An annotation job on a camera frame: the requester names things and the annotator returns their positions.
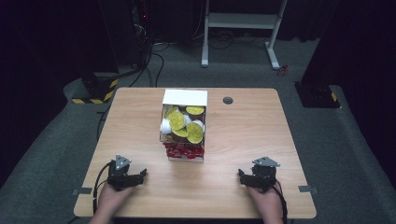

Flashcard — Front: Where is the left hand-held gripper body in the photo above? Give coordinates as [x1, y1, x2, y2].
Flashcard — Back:
[106, 154, 140, 191]

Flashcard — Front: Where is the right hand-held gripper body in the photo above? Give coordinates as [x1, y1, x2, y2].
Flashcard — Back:
[247, 156, 281, 192]

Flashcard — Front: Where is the grey tape strip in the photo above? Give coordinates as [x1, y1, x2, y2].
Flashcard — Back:
[72, 187, 93, 196]
[298, 185, 319, 194]

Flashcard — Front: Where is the pile of red packets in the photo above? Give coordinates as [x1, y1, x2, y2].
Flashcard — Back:
[163, 141, 205, 160]

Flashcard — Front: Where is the pile of yellow-lidded capsules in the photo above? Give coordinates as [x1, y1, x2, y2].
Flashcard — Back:
[161, 105, 206, 145]

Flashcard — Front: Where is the yellow black striped stand base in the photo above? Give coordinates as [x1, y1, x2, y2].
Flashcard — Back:
[71, 72, 120, 105]

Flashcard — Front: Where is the white cardboard box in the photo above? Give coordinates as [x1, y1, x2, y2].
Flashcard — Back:
[159, 89, 209, 162]

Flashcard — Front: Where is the small red object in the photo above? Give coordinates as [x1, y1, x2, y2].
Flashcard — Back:
[277, 63, 290, 77]

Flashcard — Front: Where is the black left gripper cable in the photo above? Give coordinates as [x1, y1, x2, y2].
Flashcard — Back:
[92, 161, 114, 216]

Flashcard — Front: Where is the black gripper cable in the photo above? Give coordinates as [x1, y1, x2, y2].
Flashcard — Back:
[274, 179, 289, 224]
[92, 161, 114, 216]

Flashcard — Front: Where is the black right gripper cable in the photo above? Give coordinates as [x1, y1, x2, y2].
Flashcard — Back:
[274, 179, 289, 224]

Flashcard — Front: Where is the black floor cable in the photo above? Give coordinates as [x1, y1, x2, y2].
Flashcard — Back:
[128, 43, 165, 89]

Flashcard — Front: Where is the white metal stand frame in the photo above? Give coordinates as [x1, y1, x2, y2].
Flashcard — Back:
[201, 0, 290, 71]

